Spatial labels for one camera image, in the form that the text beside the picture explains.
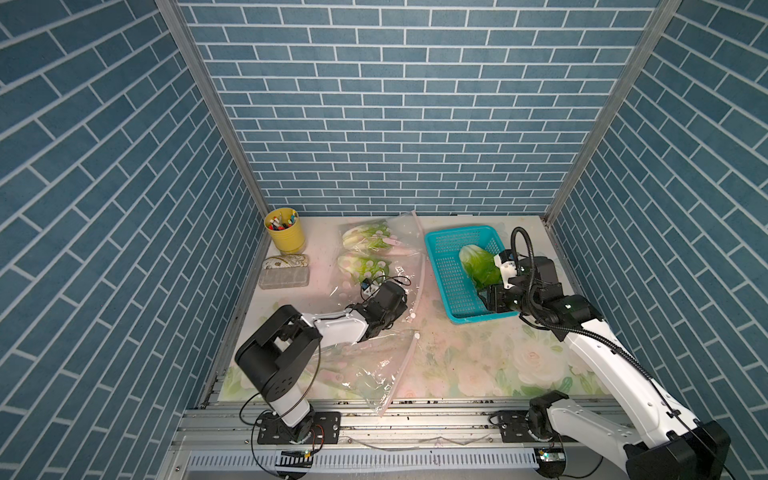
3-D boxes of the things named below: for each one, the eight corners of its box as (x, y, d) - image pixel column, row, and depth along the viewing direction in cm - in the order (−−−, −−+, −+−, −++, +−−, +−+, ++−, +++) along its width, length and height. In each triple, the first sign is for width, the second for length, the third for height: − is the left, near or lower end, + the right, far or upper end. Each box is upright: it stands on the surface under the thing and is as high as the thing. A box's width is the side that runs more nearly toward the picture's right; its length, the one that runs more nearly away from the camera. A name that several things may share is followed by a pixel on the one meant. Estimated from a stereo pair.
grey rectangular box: (261, 289, 101) (258, 284, 99) (265, 273, 105) (262, 268, 103) (308, 286, 102) (306, 281, 100) (310, 271, 106) (308, 265, 104)
